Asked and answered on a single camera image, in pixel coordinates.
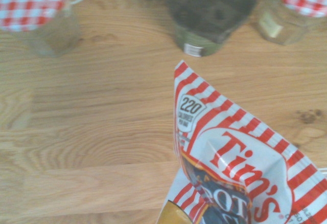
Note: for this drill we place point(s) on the glass mug jar checkered lid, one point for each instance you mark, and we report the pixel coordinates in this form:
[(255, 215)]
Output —
[(33, 6)]

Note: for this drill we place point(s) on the glass shaker dark perforated lid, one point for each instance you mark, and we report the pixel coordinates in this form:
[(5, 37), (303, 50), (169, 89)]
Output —
[(207, 17)]

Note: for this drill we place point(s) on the red striped chip bag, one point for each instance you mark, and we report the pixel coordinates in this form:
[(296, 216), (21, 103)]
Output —
[(235, 162)]

